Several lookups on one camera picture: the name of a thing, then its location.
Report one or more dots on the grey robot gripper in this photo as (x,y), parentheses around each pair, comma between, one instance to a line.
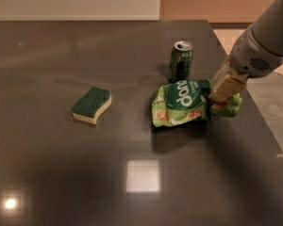
(252,56)

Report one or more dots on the green rice chip bag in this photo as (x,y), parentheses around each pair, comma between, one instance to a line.
(187,100)

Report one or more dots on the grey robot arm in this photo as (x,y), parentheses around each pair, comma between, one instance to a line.
(271,19)

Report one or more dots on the green soda can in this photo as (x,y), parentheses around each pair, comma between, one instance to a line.
(181,59)

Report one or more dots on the green and yellow sponge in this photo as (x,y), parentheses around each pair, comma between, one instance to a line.
(92,105)

